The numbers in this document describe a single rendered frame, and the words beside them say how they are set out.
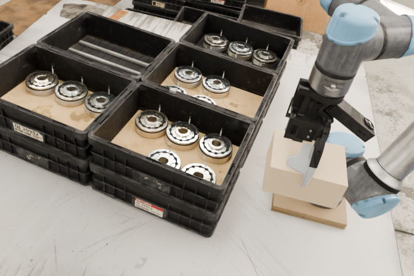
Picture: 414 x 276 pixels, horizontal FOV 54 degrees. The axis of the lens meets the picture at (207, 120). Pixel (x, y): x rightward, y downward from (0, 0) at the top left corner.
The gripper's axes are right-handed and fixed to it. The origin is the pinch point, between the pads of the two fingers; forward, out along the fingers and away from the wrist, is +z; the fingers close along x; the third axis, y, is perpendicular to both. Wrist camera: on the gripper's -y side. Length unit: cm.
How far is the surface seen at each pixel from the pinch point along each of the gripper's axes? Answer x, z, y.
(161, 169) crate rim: -3.5, 17.4, 32.7
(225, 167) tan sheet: -18.5, 26.6, 16.7
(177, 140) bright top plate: -21.4, 23.3, 32.5
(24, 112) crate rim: -10, 16, 74
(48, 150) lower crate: -9, 28, 68
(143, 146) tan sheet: -18, 26, 42
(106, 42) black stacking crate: -70, 26, 75
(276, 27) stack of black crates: -187, 61, 5
